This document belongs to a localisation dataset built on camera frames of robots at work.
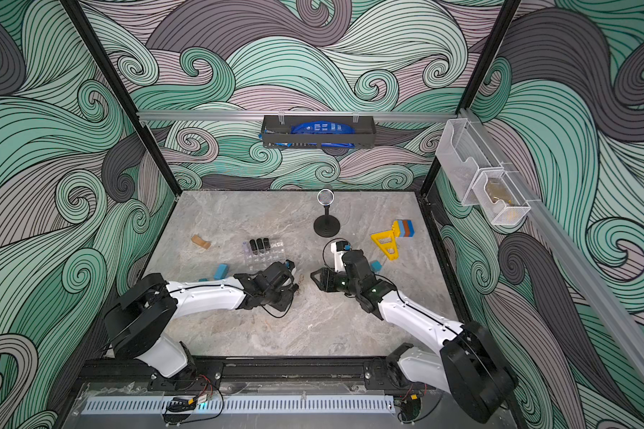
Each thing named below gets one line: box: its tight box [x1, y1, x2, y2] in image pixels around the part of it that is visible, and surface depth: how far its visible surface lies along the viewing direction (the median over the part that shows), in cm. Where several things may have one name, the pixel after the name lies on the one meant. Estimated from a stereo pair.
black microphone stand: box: [313, 188, 341, 238], surface depth 109 cm
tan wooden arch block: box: [191, 234, 212, 250], surface depth 105 cm
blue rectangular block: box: [212, 263, 229, 280], surface depth 96 cm
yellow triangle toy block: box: [370, 229, 399, 261], surface depth 103 cm
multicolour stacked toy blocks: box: [391, 219, 416, 238], surface depth 106 cm
